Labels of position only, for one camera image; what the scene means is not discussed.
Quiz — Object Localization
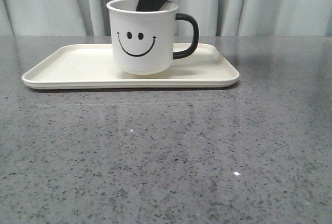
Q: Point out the white smiley mug black handle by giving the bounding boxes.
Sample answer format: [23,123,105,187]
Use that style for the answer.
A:
[106,0,199,75]

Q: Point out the cream rectangular plastic tray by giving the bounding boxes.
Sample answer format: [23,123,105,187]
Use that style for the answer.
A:
[22,44,240,90]

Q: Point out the grey pleated curtain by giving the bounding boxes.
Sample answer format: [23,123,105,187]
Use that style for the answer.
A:
[1,0,331,36]

